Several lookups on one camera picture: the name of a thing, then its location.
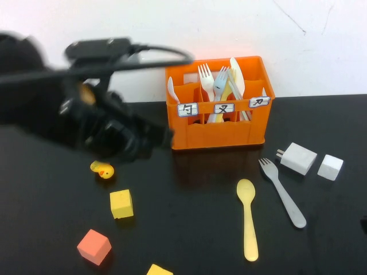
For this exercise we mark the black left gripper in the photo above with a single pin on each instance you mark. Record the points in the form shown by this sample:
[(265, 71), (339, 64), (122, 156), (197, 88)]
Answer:
[(103, 129)]

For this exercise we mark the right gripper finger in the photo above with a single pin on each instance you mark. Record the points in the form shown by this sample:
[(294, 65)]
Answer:
[(364, 223)]

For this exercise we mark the light blue plastic fork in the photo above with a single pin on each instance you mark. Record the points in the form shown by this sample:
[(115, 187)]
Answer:
[(219, 84)]

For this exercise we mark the grey plastic fork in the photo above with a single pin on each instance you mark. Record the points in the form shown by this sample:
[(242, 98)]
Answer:
[(282, 192)]

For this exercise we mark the yellow plastic spoon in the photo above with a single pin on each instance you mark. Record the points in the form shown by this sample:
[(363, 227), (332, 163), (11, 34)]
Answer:
[(246, 192)]

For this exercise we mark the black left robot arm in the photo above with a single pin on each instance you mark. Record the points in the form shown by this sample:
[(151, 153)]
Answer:
[(28, 100)]

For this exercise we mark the orange plastic cutlery holder crate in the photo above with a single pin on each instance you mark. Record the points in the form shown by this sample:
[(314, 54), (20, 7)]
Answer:
[(218, 137)]

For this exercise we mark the paper label with 勺 character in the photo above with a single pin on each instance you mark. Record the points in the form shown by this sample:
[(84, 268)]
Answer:
[(187, 109)]

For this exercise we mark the white plastic spoon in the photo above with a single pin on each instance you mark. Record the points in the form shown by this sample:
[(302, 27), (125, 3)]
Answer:
[(172, 90)]

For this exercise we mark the yellow rubber duck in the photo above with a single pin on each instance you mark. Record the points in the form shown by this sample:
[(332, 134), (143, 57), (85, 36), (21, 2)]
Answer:
[(106, 172)]

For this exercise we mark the white foam cube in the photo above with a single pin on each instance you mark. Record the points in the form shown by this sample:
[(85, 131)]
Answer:
[(330, 167)]

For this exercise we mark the white plastic fork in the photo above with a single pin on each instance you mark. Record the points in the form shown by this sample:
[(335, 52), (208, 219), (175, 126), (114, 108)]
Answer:
[(206, 81)]

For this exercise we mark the paper label with 叉 character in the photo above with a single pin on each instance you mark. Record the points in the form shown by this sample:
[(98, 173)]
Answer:
[(224, 108)]

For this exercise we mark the yellow foam cube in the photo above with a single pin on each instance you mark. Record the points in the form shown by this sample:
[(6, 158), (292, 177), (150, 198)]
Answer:
[(159, 270), (121, 204)]

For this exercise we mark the white charger plug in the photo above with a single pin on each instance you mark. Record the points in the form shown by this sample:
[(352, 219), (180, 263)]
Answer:
[(299, 159)]

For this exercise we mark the translucent grey plastic knife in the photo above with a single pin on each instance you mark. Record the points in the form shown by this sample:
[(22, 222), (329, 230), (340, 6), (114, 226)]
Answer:
[(246, 115)]

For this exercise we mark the white plastic knife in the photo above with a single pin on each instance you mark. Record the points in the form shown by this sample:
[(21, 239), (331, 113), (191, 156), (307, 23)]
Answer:
[(237, 73)]

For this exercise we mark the paper label with 刀 character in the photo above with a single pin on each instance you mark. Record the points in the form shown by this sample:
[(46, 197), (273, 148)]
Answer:
[(259, 102)]

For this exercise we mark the orange foam cube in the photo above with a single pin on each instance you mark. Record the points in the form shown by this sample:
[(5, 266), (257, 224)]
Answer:
[(94, 247)]

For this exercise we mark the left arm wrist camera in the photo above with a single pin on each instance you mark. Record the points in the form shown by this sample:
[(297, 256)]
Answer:
[(97, 48)]

